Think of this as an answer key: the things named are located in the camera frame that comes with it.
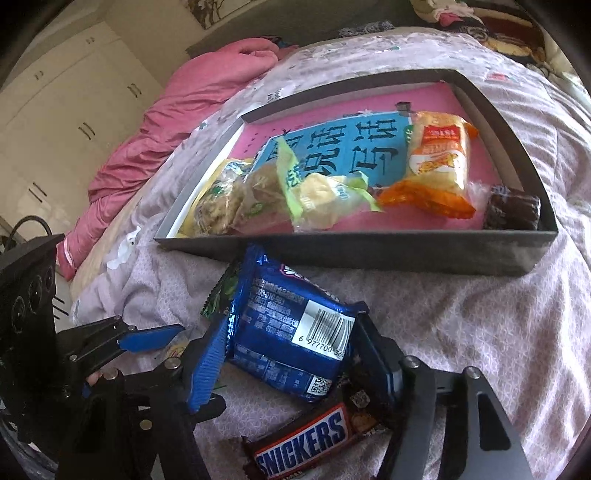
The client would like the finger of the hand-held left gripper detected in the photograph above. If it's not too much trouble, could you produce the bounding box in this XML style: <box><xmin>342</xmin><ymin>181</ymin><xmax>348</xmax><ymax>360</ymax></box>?
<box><xmin>58</xmin><ymin>316</ymin><xmax>186</xmax><ymax>367</ymax></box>
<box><xmin>193</xmin><ymin>394</ymin><xmax>228</xmax><ymax>421</ymax></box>

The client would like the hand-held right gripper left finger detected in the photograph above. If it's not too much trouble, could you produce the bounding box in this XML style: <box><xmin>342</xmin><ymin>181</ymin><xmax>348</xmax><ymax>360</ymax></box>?
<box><xmin>55</xmin><ymin>316</ymin><xmax>234</xmax><ymax>480</ymax></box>

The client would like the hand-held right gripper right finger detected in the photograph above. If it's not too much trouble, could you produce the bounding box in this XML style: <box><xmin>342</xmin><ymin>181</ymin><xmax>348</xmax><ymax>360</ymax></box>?
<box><xmin>353</xmin><ymin>313</ymin><xmax>532</xmax><ymax>480</ymax></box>

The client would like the blue snack packet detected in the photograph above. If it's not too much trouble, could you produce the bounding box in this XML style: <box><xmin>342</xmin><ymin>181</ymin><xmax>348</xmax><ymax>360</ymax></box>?
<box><xmin>226</xmin><ymin>244</ymin><xmax>370</xmax><ymax>404</ymax></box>

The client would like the grey cardboard box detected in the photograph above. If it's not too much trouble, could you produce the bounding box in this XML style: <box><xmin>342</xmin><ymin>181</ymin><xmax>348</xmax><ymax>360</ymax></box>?
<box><xmin>153</xmin><ymin>68</ymin><xmax>560</xmax><ymax>278</ymax></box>

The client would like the clear packet of yellow snacks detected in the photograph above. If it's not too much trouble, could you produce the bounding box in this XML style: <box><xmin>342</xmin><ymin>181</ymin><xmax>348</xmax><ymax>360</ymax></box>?
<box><xmin>231</xmin><ymin>164</ymin><xmax>296</xmax><ymax>234</ymax></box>

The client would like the green and yellow snack packet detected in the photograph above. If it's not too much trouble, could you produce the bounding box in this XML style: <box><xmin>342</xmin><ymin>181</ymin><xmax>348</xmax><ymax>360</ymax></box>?
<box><xmin>274</xmin><ymin>136</ymin><xmax>384</xmax><ymax>232</ymax></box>

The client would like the silver brown cake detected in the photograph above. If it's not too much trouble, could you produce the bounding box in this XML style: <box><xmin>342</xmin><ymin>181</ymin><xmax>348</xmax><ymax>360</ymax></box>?
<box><xmin>466</xmin><ymin>181</ymin><xmax>542</xmax><ymax>232</ymax></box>

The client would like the dark green snack packet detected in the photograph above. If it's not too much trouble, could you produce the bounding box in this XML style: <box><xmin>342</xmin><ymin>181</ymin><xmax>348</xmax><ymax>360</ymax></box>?
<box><xmin>200</xmin><ymin>261</ymin><xmax>245</xmax><ymax>319</ymax></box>

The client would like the floral bedspread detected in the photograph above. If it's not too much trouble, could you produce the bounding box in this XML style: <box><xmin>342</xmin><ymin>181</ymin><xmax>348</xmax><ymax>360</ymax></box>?
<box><xmin>69</xmin><ymin>25</ymin><xmax>591</xmax><ymax>480</ymax></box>

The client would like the brown chocolate bar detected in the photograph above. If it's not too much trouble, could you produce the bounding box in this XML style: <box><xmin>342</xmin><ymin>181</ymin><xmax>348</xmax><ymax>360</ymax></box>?
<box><xmin>240</xmin><ymin>390</ymin><xmax>393</xmax><ymax>480</ymax></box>

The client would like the cream wardrobe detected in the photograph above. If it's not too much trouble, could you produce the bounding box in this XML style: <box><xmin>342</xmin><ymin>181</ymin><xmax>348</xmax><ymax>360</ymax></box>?
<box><xmin>0</xmin><ymin>21</ymin><xmax>164</xmax><ymax>241</ymax></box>

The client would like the orange and yellow snack packet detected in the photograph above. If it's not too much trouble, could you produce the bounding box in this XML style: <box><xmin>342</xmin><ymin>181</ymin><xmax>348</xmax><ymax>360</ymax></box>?
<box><xmin>376</xmin><ymin>111</ymin><xmax>478</xmax><ymax>220</ymax></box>

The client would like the pink quilt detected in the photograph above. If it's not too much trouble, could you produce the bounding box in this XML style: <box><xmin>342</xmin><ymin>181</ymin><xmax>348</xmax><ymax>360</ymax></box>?
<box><xmin>55</xmin><ymin>37</ymin><xmax>301</xmax><ymax>282</ymax></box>

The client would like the pink and blue book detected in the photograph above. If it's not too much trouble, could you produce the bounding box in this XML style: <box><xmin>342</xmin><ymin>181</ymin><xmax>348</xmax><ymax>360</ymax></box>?
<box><xmin>171</xmin><ymin>79</ymin><xmax>525</xmax><ymax>236</ymax></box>

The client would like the grey headboard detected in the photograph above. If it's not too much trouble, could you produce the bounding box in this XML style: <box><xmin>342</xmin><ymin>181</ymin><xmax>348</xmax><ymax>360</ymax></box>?
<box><xmin>185</xmin><ymin>0</ymin><xmax>416</xmax><ymax>58</ymax></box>

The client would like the pile of folded clothes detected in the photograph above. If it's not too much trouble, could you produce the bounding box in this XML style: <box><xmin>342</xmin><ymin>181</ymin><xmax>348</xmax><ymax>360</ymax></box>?
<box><xmin>409</xmin><ymin>0</ymin><xmax>568</xmax><ymax>70</ymax></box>

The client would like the black cable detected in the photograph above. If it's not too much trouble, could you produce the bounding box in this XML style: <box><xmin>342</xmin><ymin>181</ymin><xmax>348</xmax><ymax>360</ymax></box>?
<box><xmin>9</xmin><ymin>215</ymin><xmax>51</xmax><ymax>245</ymax></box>

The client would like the floral wall painting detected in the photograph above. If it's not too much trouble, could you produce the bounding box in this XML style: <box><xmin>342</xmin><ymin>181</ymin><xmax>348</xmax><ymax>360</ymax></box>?
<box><xmin>185</xmin><ymin>0</ymin><xmax>241</xmax><ymax>31</ymax></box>

